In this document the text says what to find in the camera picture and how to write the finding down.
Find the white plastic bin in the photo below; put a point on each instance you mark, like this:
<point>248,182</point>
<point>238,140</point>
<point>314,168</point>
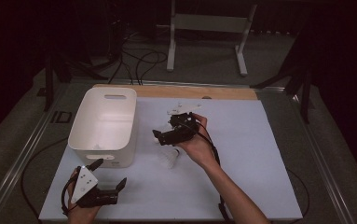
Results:
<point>104,124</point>

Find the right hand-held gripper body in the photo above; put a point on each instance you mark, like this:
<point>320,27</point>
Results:
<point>182,129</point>

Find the metal floor rail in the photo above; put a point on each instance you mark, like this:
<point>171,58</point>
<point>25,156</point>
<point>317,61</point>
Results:
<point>27,152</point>
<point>318,157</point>

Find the pale table mat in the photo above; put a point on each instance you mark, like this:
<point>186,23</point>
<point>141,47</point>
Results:
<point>254,133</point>

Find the black stand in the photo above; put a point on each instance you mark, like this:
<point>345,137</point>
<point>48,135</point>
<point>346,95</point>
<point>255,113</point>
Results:
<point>305,99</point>

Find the person's left hand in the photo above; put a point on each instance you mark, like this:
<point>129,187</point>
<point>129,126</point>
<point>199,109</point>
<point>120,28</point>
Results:
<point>81,216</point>

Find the person's right hand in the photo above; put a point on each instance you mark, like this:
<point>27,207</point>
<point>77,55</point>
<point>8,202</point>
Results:
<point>199,147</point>

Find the white metal stand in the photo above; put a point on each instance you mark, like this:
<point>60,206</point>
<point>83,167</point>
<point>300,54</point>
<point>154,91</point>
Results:
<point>210,23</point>

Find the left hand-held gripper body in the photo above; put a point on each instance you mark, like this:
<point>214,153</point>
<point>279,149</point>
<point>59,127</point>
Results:
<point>84,185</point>

